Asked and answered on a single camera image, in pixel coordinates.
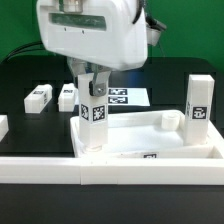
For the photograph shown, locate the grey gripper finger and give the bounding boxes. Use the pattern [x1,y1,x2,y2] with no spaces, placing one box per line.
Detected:
[67,57,86,79]
[89,64,111,97]

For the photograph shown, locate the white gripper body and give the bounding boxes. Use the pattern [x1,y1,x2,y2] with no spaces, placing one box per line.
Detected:
[36,0,148,71]

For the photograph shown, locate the white desk top tray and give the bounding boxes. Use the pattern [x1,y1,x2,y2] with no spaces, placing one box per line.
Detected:
[70,110,224,159]

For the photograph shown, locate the marker sheet with tags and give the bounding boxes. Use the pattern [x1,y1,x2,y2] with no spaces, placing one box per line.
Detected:
[108,87,150,106]

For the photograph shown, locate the white L-shaped obstacle fence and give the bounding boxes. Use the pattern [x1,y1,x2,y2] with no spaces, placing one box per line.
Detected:
[0,156,224,185]

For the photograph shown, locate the white block left edge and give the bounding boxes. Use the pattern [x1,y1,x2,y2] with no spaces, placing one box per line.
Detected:
[0,115,9,141]

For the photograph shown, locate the black cable pair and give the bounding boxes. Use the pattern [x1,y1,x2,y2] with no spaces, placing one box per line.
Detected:
[2,40,46,63]

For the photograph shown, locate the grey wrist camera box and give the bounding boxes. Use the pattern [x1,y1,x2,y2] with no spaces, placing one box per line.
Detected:
[146,16,167,46]

